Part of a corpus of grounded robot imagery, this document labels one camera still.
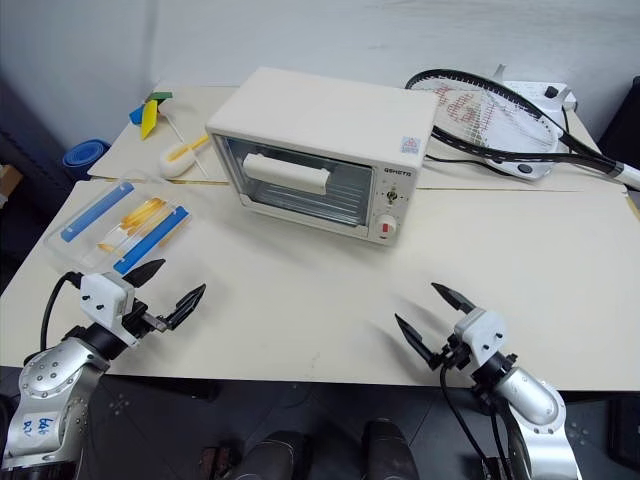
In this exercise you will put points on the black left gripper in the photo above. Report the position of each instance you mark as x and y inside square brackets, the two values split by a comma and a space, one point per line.
[137, 320]

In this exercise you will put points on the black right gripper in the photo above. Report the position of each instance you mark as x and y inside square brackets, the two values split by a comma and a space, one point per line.
[452, 356]

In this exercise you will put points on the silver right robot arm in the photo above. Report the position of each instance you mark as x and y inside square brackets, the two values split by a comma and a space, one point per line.
[530, 400]

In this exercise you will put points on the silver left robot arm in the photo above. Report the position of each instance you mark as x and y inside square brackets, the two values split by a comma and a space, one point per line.
[50, 380]

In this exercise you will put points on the clear tray with blue handles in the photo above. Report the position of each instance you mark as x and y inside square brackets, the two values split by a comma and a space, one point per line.
[95, 245]

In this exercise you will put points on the white toaster oven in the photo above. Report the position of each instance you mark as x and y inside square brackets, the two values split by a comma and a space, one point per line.
[325, 112]

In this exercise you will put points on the blue box latch strip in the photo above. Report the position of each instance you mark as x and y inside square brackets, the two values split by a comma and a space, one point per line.
[97, 212]
[152, 240]

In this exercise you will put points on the white bun yellow stick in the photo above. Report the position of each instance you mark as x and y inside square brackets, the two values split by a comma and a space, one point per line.
[175, 165]

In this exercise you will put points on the dark rounded shape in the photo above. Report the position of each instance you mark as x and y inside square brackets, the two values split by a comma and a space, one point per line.
[275, 457]
[390, 450]

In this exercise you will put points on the blue ribbed round container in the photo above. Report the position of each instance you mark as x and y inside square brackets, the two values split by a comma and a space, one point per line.
[82, 155]

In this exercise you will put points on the colourful pinwheel white stick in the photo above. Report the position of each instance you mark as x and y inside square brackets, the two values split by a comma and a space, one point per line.
[149, 117]

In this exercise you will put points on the white device round button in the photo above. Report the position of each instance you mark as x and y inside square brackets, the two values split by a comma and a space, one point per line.
[539, 172]

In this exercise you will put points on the reddish brown object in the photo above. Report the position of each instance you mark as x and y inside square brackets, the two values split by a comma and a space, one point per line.
[217, 462]

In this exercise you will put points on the dark blue furniture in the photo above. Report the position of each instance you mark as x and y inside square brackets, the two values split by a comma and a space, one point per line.
[25, 140]

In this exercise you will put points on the black tennis racket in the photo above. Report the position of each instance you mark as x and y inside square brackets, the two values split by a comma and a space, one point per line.
[627, 175]

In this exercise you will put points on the white power strip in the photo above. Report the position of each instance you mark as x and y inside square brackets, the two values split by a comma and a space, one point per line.
[532, 90]

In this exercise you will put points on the black chair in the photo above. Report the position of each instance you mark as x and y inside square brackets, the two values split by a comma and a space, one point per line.
[625, 120]

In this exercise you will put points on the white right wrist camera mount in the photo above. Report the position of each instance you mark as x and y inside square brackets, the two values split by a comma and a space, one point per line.
[482, 332]

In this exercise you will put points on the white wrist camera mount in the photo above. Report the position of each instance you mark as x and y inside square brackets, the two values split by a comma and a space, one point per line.
[102, 295]
[482, 332]

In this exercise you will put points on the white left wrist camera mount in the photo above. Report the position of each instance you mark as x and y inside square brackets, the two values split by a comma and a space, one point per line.
[102, 295]

